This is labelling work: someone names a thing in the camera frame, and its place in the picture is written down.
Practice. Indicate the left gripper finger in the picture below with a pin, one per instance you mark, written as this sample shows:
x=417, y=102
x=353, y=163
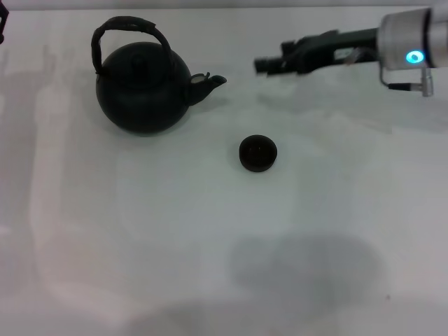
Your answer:
x=3, y=21

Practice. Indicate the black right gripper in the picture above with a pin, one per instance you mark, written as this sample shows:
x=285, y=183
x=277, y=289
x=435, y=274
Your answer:
x=332, y=49

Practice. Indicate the small dark teacup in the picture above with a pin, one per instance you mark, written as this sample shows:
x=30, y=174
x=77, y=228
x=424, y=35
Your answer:
x=258, y=154

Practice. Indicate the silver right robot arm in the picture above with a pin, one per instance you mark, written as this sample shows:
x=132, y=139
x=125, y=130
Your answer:
x=402, y=38

